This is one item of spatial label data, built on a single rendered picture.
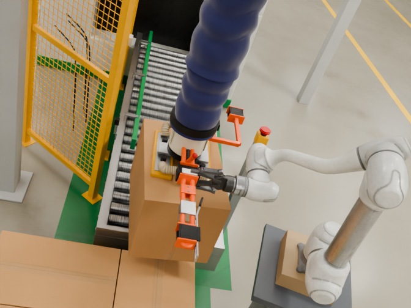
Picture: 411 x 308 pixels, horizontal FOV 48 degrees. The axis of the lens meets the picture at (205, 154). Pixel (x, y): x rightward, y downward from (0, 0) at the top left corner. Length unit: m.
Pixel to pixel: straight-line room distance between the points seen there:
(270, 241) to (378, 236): 1.85
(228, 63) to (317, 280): 0.98
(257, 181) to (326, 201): 2.25
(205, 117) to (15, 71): 1.24
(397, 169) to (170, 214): 0.97
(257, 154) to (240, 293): 1.36
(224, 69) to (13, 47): 1.29
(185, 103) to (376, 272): 2.42
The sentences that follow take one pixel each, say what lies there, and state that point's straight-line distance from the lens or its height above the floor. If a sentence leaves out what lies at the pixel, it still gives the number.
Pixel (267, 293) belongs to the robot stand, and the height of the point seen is 0.75.
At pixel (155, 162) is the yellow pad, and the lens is 2.19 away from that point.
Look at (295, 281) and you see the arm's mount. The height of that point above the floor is 0.82.
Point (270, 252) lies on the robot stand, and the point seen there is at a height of 0.75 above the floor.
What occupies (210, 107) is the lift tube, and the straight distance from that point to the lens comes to 1.99.
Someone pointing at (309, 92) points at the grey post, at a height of 0.16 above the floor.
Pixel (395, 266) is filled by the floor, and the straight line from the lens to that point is 4.12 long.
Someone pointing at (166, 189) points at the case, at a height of 1.07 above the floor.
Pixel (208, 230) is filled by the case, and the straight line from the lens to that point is 2.21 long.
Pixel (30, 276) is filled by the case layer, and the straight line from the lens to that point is 2.39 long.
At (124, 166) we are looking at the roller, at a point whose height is 0.54.
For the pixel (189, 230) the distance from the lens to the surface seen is 1.76.
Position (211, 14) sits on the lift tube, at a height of 1.85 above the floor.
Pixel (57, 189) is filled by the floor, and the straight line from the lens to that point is 3.51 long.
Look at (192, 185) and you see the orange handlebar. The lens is 1.96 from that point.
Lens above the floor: 2.52
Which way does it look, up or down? 38 degrees down
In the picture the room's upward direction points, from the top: 20 degrees clockwise
